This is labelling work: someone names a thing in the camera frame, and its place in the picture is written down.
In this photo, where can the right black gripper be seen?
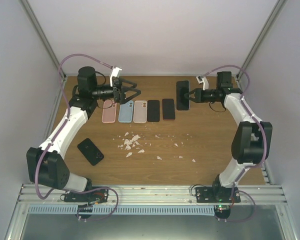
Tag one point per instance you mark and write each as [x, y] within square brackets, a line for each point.
[198, 96]

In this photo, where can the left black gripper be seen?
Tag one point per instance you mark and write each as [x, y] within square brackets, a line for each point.
[121, 98]

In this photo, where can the phone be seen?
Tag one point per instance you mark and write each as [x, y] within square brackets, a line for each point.
[182, 88]
[168, 109]

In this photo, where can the beige phone case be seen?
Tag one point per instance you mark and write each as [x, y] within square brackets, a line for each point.
[140, 111]

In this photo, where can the blue phone case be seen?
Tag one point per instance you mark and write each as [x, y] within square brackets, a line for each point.
[126, 112]

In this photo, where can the black smartphone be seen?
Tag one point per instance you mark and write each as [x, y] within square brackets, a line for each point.
[153, 110]

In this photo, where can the pink phone case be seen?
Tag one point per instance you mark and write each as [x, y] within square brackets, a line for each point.
[109, 110]

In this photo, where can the black phone face down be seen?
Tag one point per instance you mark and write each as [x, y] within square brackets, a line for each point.
[90, 151]

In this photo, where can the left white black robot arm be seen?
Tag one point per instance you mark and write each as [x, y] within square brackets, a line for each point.
[46, 165]

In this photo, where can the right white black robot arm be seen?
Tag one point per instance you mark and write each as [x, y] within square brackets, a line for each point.
[251, 143]

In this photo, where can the white debris pile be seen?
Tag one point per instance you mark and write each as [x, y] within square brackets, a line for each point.
[131, 144]

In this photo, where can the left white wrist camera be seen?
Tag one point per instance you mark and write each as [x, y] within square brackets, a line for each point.
[115, 73]

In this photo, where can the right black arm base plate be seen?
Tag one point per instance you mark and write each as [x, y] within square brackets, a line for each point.
[209, 194]

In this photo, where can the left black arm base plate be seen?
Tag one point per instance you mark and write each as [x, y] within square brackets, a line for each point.
[94, 197]

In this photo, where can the grey slotted cable duct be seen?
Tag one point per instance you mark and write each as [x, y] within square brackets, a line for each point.
[189, 210]

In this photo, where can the right aluminium corner post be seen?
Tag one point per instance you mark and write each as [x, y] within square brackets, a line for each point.
[275, 12]

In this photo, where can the aluminium corner post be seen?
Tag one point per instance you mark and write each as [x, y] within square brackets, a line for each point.
[275, 12]
[39, 30]

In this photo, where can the aluminium front rail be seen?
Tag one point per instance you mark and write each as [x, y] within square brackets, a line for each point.
[163, 195]

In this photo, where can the left aluminium corner post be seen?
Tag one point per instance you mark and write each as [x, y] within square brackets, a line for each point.
[39, 30]

